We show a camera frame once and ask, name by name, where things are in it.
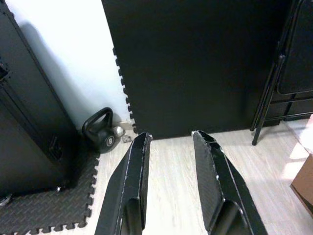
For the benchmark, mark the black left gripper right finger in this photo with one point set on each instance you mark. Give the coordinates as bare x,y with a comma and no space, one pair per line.
220,191

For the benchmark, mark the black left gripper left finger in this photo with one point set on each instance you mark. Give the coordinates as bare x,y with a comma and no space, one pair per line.
129,186

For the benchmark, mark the black kettlebell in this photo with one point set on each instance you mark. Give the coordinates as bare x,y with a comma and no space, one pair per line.
105,142

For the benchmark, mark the small silver metal object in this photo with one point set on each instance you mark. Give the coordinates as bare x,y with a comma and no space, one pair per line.
119,131

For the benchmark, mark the brown cardboard box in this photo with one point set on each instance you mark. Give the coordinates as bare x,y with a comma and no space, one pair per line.
304,181

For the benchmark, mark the black interlocking floor mat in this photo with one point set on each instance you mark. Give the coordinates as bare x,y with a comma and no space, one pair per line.
49,213

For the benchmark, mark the black flight case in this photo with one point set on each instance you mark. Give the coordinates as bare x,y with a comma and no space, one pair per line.
29,122

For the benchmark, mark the black upright foam mat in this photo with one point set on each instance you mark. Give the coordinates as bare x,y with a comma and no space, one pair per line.
195,68

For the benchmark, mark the black folding chair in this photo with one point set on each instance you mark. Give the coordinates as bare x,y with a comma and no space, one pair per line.
298,61

